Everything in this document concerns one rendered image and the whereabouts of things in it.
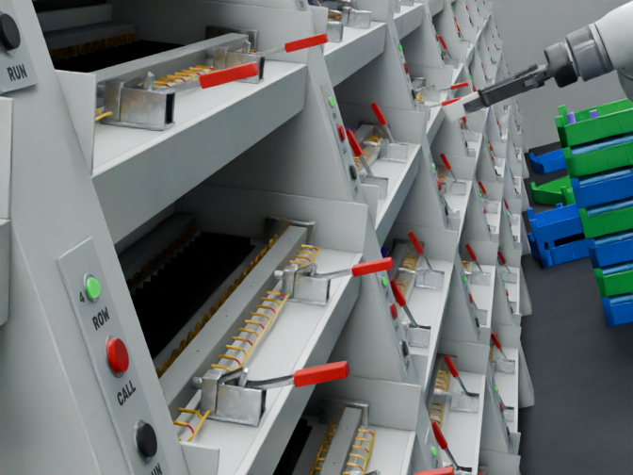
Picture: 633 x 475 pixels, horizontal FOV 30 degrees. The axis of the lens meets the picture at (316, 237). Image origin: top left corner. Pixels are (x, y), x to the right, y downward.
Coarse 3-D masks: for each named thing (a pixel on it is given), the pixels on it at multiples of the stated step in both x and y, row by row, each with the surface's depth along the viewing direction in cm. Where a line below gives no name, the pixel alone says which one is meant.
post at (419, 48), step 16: (416, 32) 252; (432, 32) 254; (416, 48) 253; (432, 48) 252; (416, 64) 253; (432, 64) 253; (448, 96) 254; (448, 128) 255; (432, 144) 257; (448, 144) 256; (480, 208) 260; (464, 224) 260; (480, 224) 259; (480, 240) 260; (496, 272) 261; (496, 288) 262; (496, 304) 263; (496, 320) 264; (528, 384) 267; (528, 400) 267
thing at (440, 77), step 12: (420, 72) 253; (432, 72) 253; (444, 72) 252; (432, 84) 253; (444, 84) 253; (444, 96) 247; (420, 108) 195; (432, 108) 227; (432, 120) 213; (432, 132) 214
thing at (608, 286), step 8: (600, 272) 301; (624, 272) 299; (632, 272) 299; (600, 280) 301; (608, 280) 301; (616, 280) 300; (624, 280) 300; (632, 280) 299; (600, 288) 302; (608, 288) 301; (616, 288) 301; (624, 288) 300; (632, 288) 300; (600, 296) 302; (608, 296) 302
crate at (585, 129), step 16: (560, 112) 311; (576, 112) 311; (608, 112) 309; (624, 112) 289; (560, 128) 294; (576, 128) 293; (592, 128) 292; (608, 128) 291; (624, 128) 290; (560, 144) 295; (576, 144) 294
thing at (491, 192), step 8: (480, 184) 311; (488, 184) 327; (496, 184) 326; (480, 192) 326; (488, 192) 327; (496, 192) 327; (488, 200) 312; (496, 200) 328; (488, 208) 312; (496, 208) 311; (488, 216) 308; (496, 216) 308; (496, 224) 299; (496, 232) 291; (496, 240) 269
